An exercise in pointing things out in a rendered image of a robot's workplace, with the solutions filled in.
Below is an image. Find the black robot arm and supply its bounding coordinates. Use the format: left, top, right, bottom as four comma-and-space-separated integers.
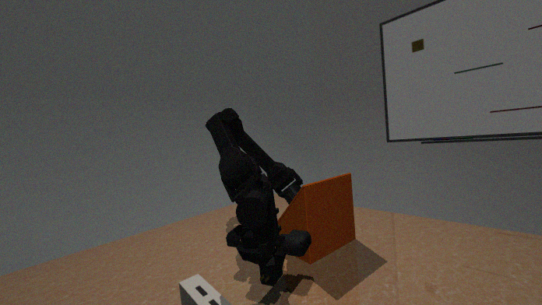
205, 108, 303, 265

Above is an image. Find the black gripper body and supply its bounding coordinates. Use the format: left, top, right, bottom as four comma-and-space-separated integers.
226, 206, 311, 257

